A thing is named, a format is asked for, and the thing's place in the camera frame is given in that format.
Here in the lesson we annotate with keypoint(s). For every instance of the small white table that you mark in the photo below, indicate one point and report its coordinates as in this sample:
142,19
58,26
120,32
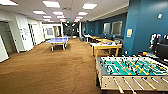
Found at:
87,36

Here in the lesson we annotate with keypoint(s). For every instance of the blue ping pong table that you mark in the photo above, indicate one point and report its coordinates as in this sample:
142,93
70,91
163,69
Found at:
56,40

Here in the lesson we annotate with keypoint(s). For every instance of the small interior window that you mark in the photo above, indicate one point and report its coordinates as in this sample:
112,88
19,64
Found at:
50,31

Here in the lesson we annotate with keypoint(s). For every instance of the black wheeled cart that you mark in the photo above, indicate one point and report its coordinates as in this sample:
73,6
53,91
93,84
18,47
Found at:
161,50

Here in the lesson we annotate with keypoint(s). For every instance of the round white wall sensor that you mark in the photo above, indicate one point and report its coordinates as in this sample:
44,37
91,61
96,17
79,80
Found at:
160,15

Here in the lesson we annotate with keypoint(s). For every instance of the yellow air hockey table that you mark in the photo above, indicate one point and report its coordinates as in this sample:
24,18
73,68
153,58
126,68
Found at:
106,46

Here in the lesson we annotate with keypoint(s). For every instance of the yellow wall sign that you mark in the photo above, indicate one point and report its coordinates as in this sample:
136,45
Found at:
129,32

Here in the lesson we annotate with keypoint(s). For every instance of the grey side door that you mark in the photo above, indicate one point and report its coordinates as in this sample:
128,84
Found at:
6,38

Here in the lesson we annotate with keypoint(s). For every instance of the green foosball table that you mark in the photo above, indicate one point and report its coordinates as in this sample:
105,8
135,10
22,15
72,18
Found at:
133,80

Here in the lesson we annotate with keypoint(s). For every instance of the large interior window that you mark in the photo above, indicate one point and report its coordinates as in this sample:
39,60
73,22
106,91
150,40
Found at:
116,27
106,28

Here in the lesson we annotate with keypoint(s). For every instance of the rectangular ceiling light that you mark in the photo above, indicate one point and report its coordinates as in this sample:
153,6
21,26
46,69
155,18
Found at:
51,4
6,2
60,16
89,6
57,13
78,18
47,16
82,13
39,12

